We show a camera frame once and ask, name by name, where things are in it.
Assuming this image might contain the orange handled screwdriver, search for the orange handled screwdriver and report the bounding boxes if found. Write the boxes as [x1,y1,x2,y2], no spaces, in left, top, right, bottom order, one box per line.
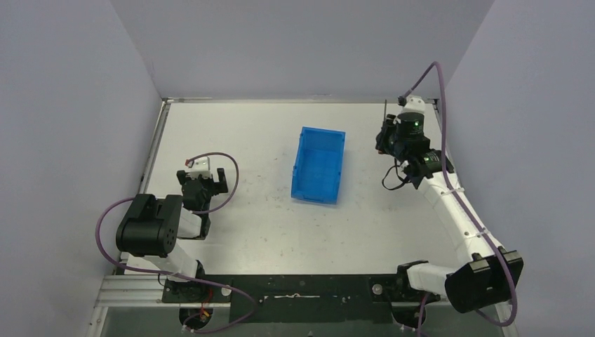
[382,99,392,138]

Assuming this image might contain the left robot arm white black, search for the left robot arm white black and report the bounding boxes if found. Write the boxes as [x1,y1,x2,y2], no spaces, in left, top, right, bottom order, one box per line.
[116,168,229,303]

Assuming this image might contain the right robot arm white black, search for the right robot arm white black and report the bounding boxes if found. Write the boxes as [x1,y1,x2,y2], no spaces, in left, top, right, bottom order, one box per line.
[376,112,524,313]

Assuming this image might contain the blue plastic bin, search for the blue plastic bin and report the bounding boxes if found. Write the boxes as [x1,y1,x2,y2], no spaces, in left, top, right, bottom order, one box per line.
[290,126,346,204]

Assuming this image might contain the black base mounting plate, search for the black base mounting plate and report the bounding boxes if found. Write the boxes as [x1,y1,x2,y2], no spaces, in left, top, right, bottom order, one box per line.
[161,274,424,326]

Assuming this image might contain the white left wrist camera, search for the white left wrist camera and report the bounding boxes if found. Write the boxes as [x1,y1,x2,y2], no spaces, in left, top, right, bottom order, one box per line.
[185,157,212,179]

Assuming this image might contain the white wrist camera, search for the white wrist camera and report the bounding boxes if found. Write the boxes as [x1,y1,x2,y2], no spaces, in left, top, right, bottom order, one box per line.
[185,157,212,179]
[399,95,426,114]

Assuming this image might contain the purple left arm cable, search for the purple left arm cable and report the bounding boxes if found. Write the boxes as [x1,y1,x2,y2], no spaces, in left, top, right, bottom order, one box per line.
[95,152,258,335]

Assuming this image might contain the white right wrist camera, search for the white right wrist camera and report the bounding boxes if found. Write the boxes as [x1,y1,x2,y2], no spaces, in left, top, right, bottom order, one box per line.
[399,95,426,114]

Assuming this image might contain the aluminium front frame rail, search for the aluminium front frame rail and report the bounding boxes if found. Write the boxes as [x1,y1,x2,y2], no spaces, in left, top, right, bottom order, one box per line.
[98,274,421,310]

